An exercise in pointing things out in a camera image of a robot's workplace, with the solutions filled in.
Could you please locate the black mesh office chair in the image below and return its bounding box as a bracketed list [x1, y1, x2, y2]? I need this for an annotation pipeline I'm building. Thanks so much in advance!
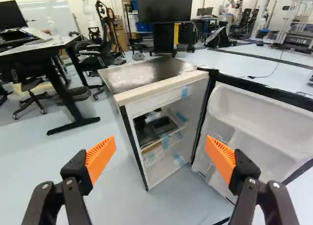
[73, 22, 115, 101]

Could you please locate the open fridge door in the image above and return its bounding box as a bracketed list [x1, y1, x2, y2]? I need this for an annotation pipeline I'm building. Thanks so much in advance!
[191, 67, 313, 206]

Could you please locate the black laptop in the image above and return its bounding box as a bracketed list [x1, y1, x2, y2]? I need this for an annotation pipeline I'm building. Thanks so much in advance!
[0, 0, 41, 45]

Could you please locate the large black screen on stand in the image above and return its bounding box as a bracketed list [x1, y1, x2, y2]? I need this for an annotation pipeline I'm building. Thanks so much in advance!
[135, 0, 196, 57]

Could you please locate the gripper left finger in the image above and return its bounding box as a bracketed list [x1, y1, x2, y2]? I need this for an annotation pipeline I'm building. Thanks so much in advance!
[21, 135, 117, 225]

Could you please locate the black desk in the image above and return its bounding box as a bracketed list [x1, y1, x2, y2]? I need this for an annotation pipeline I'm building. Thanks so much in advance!
[0, 26, 101, 136]

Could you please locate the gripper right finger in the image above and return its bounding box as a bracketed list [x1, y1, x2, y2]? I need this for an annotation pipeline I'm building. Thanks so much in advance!
[204, 135, 300, 225]

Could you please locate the small black fridge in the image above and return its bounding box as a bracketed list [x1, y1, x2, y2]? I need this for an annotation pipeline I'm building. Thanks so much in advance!
[97, 56, 216, 192]

